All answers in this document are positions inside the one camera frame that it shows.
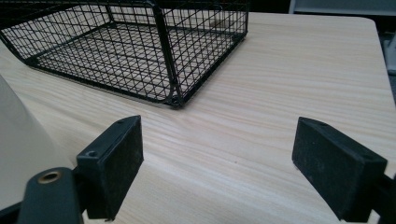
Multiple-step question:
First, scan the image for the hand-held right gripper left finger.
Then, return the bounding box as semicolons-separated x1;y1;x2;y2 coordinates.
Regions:
76;115;145;222

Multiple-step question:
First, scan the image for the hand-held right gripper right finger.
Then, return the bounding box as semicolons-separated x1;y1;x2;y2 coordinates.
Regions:
291;116;389;224

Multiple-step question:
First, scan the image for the black wire mesh basket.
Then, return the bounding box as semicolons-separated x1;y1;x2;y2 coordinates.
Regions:
0;0;250;109

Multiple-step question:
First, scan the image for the grey shelf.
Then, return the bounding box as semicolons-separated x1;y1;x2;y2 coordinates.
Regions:
289;0;396;17

